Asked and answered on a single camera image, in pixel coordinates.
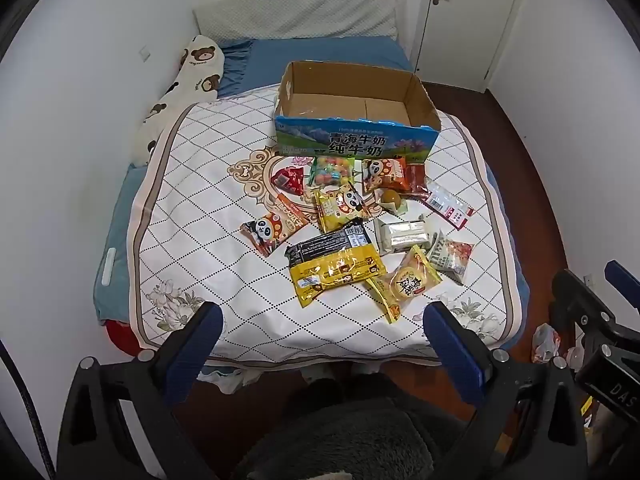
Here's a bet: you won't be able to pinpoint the white noodle snack packet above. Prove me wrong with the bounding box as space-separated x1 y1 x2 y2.
425 230 475 286

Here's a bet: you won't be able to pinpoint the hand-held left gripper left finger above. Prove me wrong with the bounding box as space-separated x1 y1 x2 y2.
56 301 224 480

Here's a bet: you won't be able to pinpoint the yellow round pastry packet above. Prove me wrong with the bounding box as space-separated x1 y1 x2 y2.
365 245 443 324

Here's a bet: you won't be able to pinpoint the orange panda snack packet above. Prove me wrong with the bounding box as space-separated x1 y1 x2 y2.
240 194 311 258
361 156 408 193

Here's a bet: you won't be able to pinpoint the yellow panda snack packet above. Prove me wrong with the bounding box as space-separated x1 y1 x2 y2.
314 183 377 233

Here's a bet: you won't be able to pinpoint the clear red-white snack packet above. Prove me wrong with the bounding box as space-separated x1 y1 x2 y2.
419 180 476 231

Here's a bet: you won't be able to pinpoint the red snack packet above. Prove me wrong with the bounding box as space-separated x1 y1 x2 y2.
270 166 307 196

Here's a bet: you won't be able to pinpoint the red-brown snack packet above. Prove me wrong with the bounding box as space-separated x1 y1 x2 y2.
404 162 431 196

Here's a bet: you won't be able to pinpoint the bear print pillow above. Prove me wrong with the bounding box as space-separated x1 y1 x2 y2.
131 35 226 167

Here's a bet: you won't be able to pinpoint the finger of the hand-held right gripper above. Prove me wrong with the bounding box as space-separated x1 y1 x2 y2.
550 269 618 361
604 260 640 295

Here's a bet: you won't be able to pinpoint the large yellow snack packet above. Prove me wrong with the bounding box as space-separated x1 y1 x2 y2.
290 245 388 309

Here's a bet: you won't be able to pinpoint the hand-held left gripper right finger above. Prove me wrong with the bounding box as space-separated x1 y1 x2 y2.
422 301 588 480

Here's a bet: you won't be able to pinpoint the clear colourful candy ball packet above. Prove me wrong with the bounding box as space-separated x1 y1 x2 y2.
307 156 357 188

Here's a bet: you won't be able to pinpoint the white-red plastic bag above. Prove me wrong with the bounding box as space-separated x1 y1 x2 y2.
530 324 566 363

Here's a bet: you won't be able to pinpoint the grey fuzzy pants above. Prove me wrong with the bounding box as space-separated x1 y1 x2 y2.
235 375 476 480

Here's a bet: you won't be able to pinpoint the white diamond pattern quilt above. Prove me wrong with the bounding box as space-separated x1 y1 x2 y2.
126 85 518 366

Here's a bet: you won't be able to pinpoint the red cloth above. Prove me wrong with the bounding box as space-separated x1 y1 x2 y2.
105 319 146 356

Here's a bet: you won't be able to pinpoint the black cable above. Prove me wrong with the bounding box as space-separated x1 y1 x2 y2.
0 340 56 480

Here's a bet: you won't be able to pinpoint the white door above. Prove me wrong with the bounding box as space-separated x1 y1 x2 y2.
410 0 531 91

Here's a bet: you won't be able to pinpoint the black snack packet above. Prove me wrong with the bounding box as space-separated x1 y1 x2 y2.
284 219 373 266

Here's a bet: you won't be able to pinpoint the grey-white pillow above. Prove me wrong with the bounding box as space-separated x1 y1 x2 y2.
192 0 411 41

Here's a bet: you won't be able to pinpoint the printed cardboard box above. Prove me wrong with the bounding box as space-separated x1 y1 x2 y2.
273 61 441 157

